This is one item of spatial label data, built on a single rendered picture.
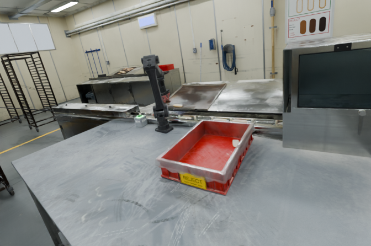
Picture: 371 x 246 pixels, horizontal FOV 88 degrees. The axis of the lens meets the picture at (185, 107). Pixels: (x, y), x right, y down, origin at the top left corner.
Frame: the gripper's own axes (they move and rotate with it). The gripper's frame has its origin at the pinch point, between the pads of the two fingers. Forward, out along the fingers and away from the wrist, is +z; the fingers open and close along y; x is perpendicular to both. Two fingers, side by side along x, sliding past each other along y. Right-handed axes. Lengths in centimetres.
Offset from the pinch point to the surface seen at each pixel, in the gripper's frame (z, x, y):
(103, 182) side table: 0, 29, 88
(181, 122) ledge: 6.3, 29.5, 22.1
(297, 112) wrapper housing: -11, 104, 28
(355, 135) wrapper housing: -1, 126, 27
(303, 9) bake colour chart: -46, 99, -76
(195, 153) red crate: 5, 58, 51
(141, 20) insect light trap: -89, -327, -338
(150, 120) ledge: 6.0, 0.5, 24.3
